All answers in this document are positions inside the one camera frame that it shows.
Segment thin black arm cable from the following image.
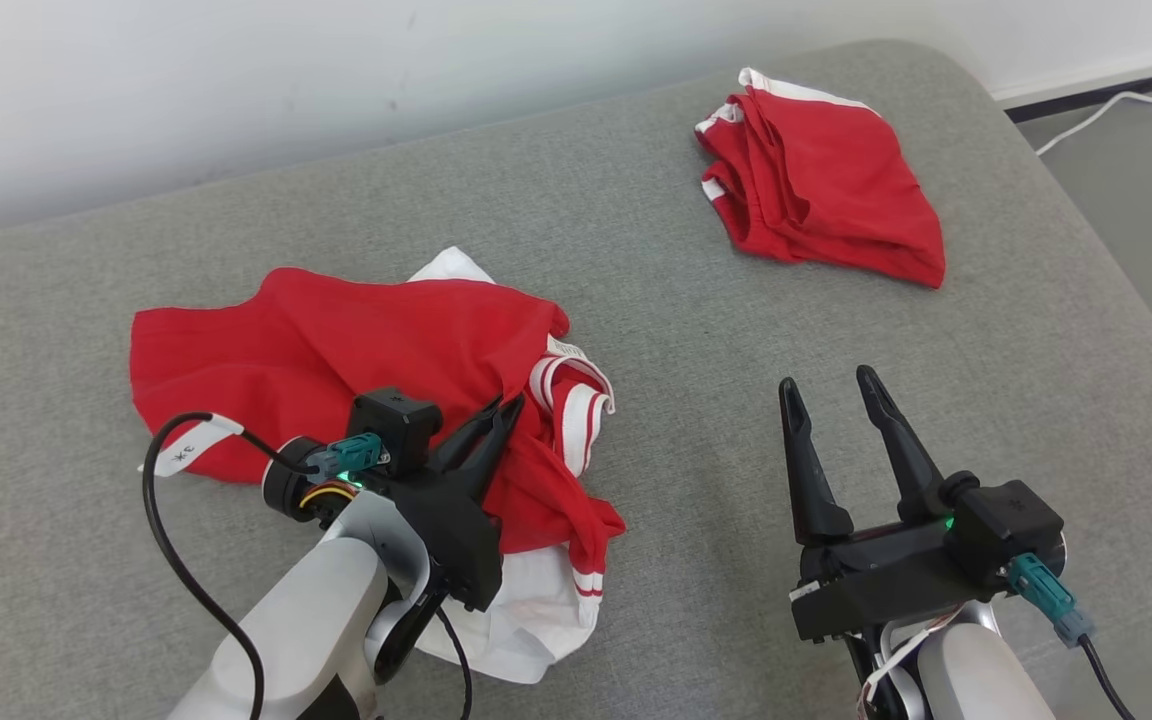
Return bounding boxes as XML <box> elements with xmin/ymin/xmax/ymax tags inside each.
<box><xmin>432</xmin><ymin>604</ymin><xmax>475</xmax><ymax>720</ymax></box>

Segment white floor cable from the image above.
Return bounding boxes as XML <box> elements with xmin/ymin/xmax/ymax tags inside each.
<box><xmin>1033</xmin><ymin>84</ymin><xmax>1152</xmax><ymax>159</ymax></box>

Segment red and white Bulls jersey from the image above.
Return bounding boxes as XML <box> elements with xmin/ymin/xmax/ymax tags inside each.
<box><xmin>129</xmin><ymin>246</ymin><xmax>628</xmax><ymax>686</ymax></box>

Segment black right camera cable, teal plug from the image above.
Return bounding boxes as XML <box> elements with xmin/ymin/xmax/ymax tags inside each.
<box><xmin>1004</xmin><ymin>552</ymin><xmax>1139</xmax><ymax>720</ymax></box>

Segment red white twisted wire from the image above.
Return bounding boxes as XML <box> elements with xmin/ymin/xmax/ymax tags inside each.
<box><xmin>858</xmin><ymin>608</ymin><xmax>965</xmax><ymax>719</ymax></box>

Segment white paper cable label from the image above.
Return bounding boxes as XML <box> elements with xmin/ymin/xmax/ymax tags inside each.
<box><xmin>139</xmin><ymin>414</ymin><xmax>246</xmax><ymax>479</ymax></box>

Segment white wall baseboard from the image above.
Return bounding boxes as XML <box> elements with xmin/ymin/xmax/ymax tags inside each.
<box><xmin>990</xmin><ymin>38</ymin><xmax>1152</xmax><ymax>111</ymax></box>

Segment red Bulls 23 shorts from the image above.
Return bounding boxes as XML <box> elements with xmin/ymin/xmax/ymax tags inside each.
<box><xmin>693</xmin><ymin>67</ymin><xmax>947</xmax><ymax>290</ymax></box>

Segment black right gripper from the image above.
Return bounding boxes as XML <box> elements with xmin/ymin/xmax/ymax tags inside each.
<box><xmin>778</xmin><ymin>364</ymin><xmax>1009</xmax><ymax>644</ymax></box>

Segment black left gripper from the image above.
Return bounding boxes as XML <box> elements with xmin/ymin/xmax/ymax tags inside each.
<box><xmin>390</xmin><ymin>392</ymin><xmax>528</xmax><ymax>614</ymax></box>

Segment black left camera cable, teal plug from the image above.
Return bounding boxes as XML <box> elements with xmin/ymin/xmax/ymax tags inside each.
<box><xmin>142</xmin><ymin>411</ymin><xmax>383</xmax><ymax>720</ymax></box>

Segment black camera cable, teal plug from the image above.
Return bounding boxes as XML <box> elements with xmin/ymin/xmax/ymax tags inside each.
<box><xmin>1004</xmin><ymin>552</ymin><xmax>1139</xmax><ymax>720</ymax></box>
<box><xmin>142</xmin><ymin>411</ymin><xmax>383</xmax><ymax>720</ymax></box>

